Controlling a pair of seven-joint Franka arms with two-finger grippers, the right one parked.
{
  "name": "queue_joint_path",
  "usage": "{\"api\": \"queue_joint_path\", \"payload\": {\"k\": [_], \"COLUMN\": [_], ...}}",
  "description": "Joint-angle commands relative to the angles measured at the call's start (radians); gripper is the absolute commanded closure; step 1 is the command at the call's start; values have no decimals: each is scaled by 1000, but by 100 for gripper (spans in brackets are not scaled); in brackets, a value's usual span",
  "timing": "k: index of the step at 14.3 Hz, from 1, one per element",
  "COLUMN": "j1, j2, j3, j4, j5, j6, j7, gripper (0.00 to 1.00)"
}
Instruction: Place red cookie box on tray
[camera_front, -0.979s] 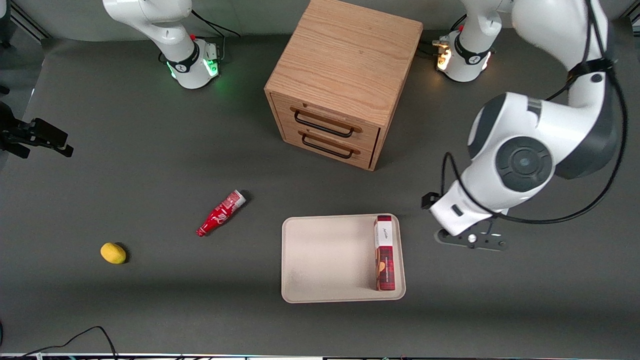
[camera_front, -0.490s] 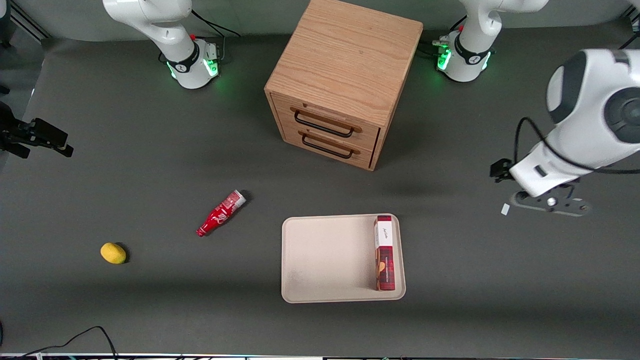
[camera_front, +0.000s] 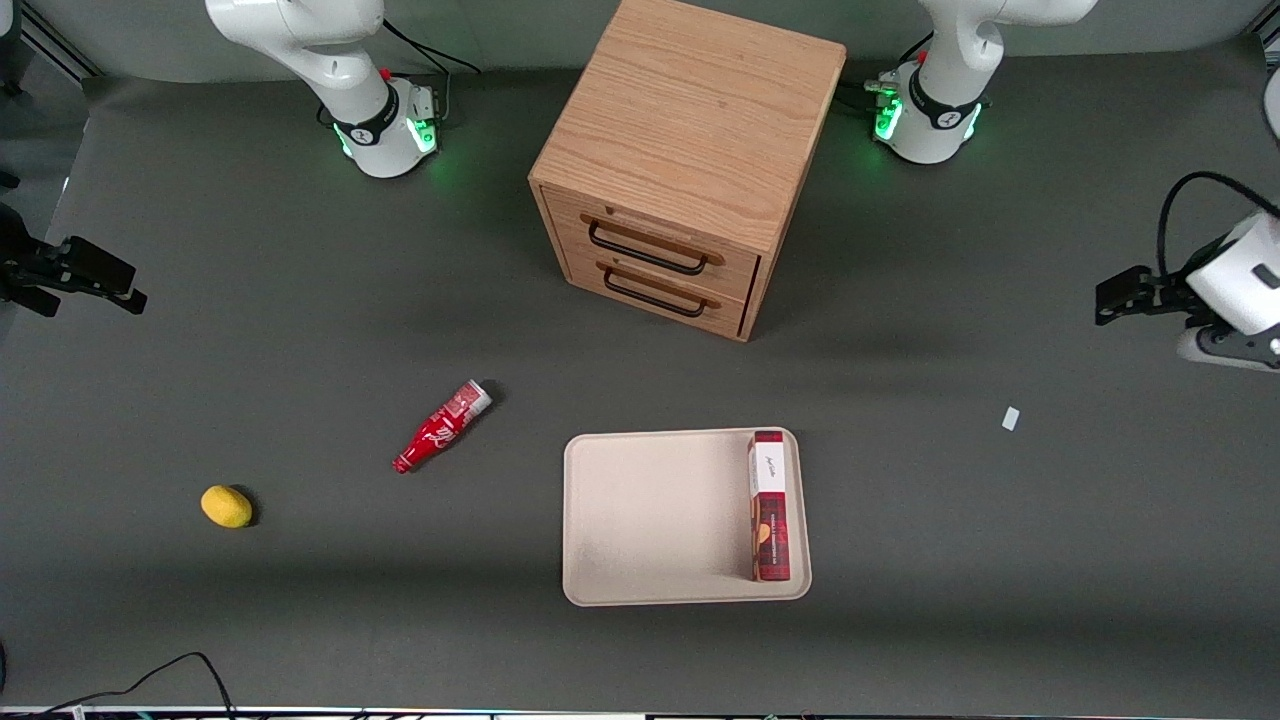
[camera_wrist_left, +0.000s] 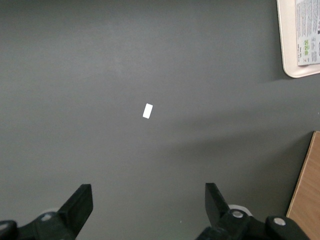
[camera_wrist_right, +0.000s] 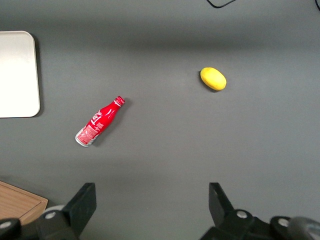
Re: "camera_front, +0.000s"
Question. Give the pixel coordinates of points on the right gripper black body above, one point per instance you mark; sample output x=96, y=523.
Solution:
x=22, y=270

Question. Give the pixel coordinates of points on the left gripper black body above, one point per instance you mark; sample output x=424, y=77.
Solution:
x=1170, y=291

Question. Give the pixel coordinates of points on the red cookie box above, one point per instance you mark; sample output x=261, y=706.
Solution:
x=770, y=520

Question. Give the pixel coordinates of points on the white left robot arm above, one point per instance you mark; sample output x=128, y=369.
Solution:
x=940, y=100

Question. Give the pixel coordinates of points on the beige rectangular tray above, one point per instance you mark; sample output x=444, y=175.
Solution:
x=660, y=520

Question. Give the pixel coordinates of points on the small white paper scrap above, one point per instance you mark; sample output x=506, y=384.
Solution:
x=1011, y=418

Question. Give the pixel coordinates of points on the yellow lemon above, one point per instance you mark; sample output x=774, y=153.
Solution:
x=226, y=506

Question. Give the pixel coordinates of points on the red soda bottle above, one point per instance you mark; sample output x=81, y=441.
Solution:
x=440, y=428

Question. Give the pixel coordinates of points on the wooden drawer front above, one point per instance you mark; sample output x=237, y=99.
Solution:
x=735, y=270
x=730, y=315

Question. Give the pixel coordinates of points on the wooden drawer cabinet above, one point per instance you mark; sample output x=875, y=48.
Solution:
x=690, y=110

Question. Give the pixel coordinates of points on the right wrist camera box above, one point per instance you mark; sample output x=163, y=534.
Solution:
x=30, y=301

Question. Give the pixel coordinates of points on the aluminium frame rail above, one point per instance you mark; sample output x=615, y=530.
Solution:
x=60, y=45

